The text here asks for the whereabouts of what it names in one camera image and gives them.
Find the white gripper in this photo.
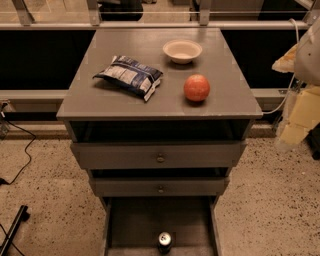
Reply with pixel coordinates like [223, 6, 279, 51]
[272, 19, 320, 152]

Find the blue pepsi can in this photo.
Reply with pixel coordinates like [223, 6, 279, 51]
[157, 232, 172, 254]

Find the grey drawer cabinet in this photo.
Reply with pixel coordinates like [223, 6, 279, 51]
[55, 27, 264, 256]

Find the grey open bottom drawer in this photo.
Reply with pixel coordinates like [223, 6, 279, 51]
[101, 197, 223, 256]

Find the grey middle drawer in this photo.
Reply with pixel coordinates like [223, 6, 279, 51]
[89, 178, 229, 197]

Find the grey top drawer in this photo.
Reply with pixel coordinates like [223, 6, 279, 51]
[71, 141, 246, 170]

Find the orange round fruit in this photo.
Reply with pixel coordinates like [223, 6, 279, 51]
[184, 74, 210, 102]

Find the white paper bowl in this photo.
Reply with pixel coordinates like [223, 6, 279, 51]
[163, 40, 202, 64]

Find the blue chip bag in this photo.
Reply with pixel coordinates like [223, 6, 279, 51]
[94, 55, 163, 102]

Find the black floor bar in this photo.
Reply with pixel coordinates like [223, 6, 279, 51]
[0, 205, 30, 256]

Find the white hanging cable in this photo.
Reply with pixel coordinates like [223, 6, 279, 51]
[262, 18, 300, 116]

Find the metal railing frame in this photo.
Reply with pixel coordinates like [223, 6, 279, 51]
[0, 0, 319, 30]

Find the black floor cable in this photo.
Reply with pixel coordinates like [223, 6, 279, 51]
[0, 119, 37, 186]

